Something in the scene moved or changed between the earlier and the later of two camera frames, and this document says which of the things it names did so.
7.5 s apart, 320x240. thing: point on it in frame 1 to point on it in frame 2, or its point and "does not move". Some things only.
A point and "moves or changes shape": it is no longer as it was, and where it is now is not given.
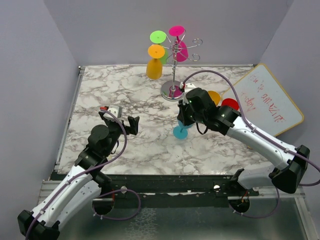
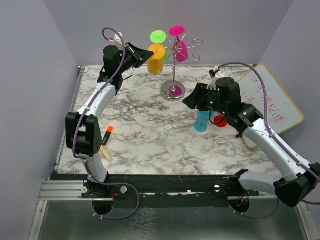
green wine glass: x=159 y=37 does not move
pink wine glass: x=180 y=50 does not move
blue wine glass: x=181 y=132 moves or changes shape
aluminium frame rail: x=48 y=186 does not move
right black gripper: x=182 y=115 to x=197 y=97
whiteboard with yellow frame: x=264 y=104 does not move
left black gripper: x=133 y=124 to x=139 y=55
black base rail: x=132 y=190 does not move
